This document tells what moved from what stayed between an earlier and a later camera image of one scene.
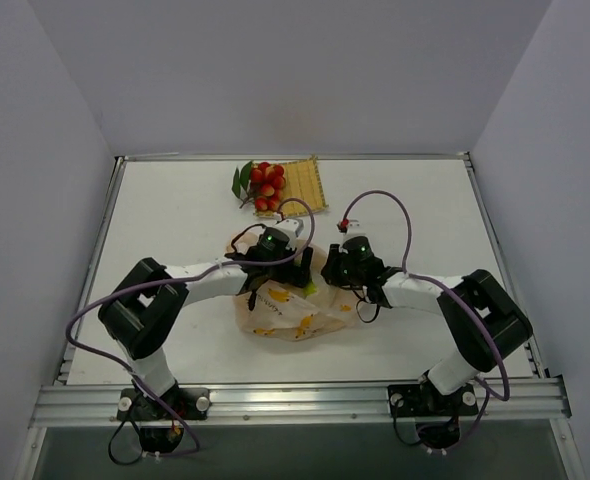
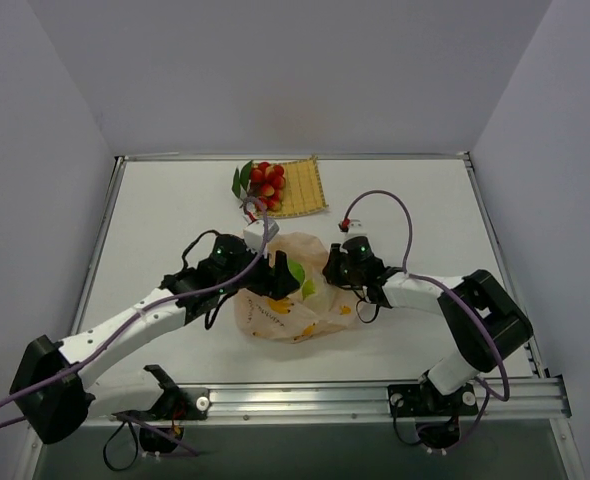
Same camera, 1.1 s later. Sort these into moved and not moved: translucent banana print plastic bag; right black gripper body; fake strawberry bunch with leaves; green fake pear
Moved: green fake pear
Not moved: right black gripper body; fake strawberry bunch with leaves; translucent banana print plastic bag
